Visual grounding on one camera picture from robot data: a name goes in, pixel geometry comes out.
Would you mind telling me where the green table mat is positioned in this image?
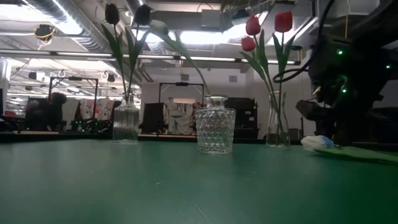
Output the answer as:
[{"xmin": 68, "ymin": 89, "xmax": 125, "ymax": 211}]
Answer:
[{"xmin": 0, "ymin": 138, "xmax": 398, "ymax": 224}]

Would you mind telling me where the white patterned cloth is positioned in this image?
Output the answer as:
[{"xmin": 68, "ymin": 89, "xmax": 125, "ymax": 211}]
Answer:
[
  {"xmin": 164, "ymin": 98, "xmax": 195, "ymax": 135},
  {"xmin": 79, "ymin": 98, "xmax": 114, "ymax": 121}
]

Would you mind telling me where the long ceiling light bar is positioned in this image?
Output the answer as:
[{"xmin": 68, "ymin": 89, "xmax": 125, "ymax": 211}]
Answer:
[{"xmin": 0, "ymin": 48, "xmax": 296, "ymax": 65}]

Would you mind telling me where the red artificial tulip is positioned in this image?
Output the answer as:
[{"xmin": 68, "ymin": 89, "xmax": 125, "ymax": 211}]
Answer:
[
  {"xmin": 245, "ymin": 14, "xmax": 280, "ymax": 144},
  {"xmin": 241, "ymin": 36, "xmax": 280, "ymax": 144},
  {"xmin": 272, "ymin": 11, "xmax": 296, "ymax": 144}
]

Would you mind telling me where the smooth slim glass vase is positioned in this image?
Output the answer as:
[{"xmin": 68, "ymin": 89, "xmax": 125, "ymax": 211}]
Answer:
[{"xmin": 266, "ymin": 90, "xmax": 292, "ymax": 148}]

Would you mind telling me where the white artificial tulip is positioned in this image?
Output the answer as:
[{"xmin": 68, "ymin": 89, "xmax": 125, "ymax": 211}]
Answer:
[
  {"xmin": 300, "ymin": 134, "xmax": 398, "ymax": 166},
  {"xmin": 149, "ymin": 19, "xmax": 212, "ymax": 97}
]

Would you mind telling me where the diamond-cut glass vase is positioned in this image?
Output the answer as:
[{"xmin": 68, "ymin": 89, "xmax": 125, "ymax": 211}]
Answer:
[{"xmin": 195, "ymin": 94, "xmax": 236, "ymax": 155}]

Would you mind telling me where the ribbed glass vase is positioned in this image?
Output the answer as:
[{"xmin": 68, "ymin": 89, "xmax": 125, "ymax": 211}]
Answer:
[{"xmin": 111, "ymin": 92, "xmax": 140, "ymax": 144}]

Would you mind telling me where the black cabinet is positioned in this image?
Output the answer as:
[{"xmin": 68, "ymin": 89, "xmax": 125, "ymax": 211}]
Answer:
[{"xmin": 223, "ymin": 96, "xmax": 259, "ymax": 140}]

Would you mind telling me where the black artificial tulip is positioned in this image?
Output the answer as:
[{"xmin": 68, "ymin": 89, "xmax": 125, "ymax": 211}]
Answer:
[
  {"xmin": 124, "ymin": 3, "xmax": 152, "ymax": 103},
  {"xmin": 101, "ymin": 2, "xmax": 130, "ymax": 103}
]

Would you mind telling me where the black rig frame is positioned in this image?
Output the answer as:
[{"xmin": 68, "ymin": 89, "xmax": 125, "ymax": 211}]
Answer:
[{"xmin": 158, "ymin": 82, "xmax": 205, "ymax": 103}]

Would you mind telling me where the grey ceiling air unit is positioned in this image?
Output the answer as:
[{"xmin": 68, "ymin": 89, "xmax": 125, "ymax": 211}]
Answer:
[{"xmin": 200, "ymin": 8, "xmax": 222, "ymax": 29}]

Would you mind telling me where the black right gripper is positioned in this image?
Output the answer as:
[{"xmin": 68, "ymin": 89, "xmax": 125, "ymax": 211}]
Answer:
[{"xmin": 295, "ymin": 99, "xmax": 383, "ymax": 147}]

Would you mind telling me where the person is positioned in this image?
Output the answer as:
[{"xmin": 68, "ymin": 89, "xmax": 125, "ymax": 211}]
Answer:
[{"xmin": 26, "ymin": 91, "xmax": 68, "ymax": 131}]

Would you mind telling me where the black office chair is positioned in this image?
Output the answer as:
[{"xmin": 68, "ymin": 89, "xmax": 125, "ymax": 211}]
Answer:
[{"xmin": 141, "ymin": 102, "xmax": 165, "ymax": 134}]

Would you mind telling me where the black ceiling dome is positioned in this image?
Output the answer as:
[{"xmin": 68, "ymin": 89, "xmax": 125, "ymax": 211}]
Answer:
[{"xmin": 34, "ymin": 26, "xmax": 53, "ymax": 41}]

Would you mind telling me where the silver ceiling duct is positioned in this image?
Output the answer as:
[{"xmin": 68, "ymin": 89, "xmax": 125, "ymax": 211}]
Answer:
[{"xmin": 126, "ymin": 0, "xmax": 150, "ymax": 20}]

